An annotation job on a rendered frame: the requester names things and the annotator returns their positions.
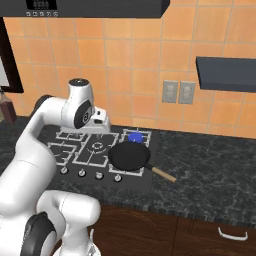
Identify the dark grey range hood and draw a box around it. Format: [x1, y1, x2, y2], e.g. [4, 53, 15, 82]
[0, 0, 171, 19]

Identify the dark framed window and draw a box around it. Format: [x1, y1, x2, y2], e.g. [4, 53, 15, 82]
[0, 16, 25, 95]

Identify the black gas hob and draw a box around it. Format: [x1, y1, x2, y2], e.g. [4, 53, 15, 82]
[36, 124, 160, 194]

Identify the grey wall socket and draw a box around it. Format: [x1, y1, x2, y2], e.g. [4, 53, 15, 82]
[162, 79, 180, 104]
[178, 80, 197, 105]

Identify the dark wood cupboard door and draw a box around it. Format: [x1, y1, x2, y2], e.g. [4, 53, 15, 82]
[173, 216, 256, 256]
[87, 204, 180, 256]

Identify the white cupboard handle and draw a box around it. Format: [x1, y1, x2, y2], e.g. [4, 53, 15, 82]
[217, 226, 250, 242]

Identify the dark grey wall shelf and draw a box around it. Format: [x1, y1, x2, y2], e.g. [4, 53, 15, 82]
[195, 56, 256, 94]

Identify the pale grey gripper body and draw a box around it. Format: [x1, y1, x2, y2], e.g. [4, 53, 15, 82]
[61, 119, 113, 135]

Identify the blue burner flame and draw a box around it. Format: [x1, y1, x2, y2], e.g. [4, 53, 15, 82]
[128, 132, 144, 143]

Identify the dark brown bottle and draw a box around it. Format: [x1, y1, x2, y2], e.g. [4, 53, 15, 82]
[0, 92, 17, 125]

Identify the black frying pan wooden handle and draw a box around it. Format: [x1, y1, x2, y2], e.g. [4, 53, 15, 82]
[107, 141, 178, 184]

